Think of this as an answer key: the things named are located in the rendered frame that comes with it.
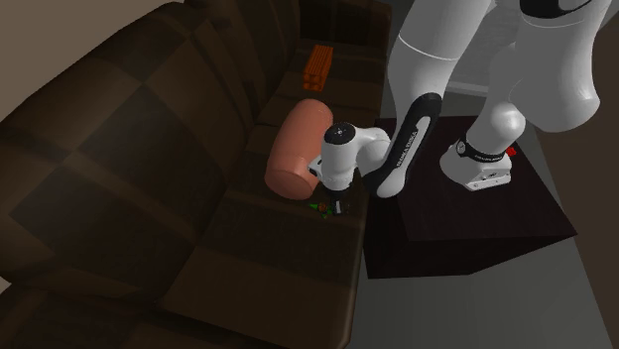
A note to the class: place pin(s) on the dark brown sofa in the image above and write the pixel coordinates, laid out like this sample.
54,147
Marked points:
145,159

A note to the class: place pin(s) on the orange ribbed box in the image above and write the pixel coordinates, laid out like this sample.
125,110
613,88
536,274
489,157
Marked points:
318,67

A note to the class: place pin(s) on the dark robot stand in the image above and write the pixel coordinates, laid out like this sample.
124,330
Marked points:
474,227

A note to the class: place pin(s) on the small green orange toy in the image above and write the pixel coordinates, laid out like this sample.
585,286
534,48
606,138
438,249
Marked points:
323,208

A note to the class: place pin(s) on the pink cylindrical bolster cushion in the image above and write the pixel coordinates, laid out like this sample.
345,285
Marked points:
297,150

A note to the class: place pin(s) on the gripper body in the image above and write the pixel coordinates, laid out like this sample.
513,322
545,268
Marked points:
337,197

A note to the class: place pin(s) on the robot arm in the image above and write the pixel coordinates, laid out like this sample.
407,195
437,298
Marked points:
546,63

